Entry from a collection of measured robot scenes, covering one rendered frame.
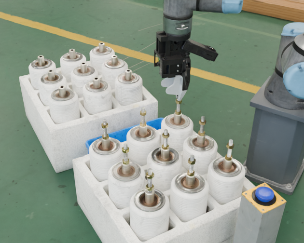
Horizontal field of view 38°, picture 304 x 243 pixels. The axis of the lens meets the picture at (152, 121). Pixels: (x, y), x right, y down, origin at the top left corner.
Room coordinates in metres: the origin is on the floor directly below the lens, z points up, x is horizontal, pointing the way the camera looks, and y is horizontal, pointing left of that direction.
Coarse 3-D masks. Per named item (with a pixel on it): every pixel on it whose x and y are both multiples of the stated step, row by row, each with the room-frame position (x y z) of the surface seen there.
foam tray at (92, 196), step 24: (144, 168) 0.93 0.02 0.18; (96, 192) 0.84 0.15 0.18; (168, 192) 0.84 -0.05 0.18; (96, 216) 0.84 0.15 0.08; (120, 216) 0.75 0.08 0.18; (216, 216) 0.76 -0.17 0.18; (120, 240) 0.71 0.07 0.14; (168, 240) 0.68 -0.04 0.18; (192, 240) 0.72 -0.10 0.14; (216, 240) 0.76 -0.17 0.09
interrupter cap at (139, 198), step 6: (138, 192) 0.76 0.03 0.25; (144, 192) 0.76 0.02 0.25; (156, 192) 0.76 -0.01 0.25; (138, 198) 0.74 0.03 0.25; (144, 198) 0.75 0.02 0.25; (156, 198) 0.75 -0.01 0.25; (162, 198) 0.75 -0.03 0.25; (138, 204) 0.72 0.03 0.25; (144, 204) 0.72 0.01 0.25; (150, 204) 0.73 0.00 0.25; (156, 204) 0.72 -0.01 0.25; (162, 204) 0.72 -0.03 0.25; (144, 210) 0.71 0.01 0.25; (150, 210) 0.70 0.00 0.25; (156, 210) 0.71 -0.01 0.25
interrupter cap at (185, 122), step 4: (168, 116) 1.09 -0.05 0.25; (172, 116) 1.09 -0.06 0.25; (184, 116) 1.09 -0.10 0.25; (168, 120) 1.07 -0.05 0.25; (172, 120) 1.07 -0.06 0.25; (184, 120) 1.07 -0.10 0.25; (188, 120) 1.07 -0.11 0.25; (168, 124) 1.04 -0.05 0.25; (172, 124) 1.05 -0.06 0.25; (176, 124) 1.05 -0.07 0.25; (180, 124) 1.05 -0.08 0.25; (184, 124) 1.05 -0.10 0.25; (188, 124) 1.05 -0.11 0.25; (176, 128) 1.03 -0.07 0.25; (180, 128) 1.03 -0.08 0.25
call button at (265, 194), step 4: (260, 188) 0.71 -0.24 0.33; (264, 188) 0.71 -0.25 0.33; (268, 188) 0.71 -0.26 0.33; (256, 192) 0.69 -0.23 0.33; (260, 192) 0.69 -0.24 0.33; (264, 192) 0.69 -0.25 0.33; (268, 192) 0.69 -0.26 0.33; (272, 192) 0.69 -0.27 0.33; (256, 196) 0.69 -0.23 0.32; (260, 196) 0.68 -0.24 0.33; (264, 196) 0.68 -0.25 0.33; (268, 196) 0.68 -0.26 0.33; (272, 196) 0.68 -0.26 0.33; (260, 200) 0.68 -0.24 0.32; (264, 200) 0.67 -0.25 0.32; (268, 200) 0.67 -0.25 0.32
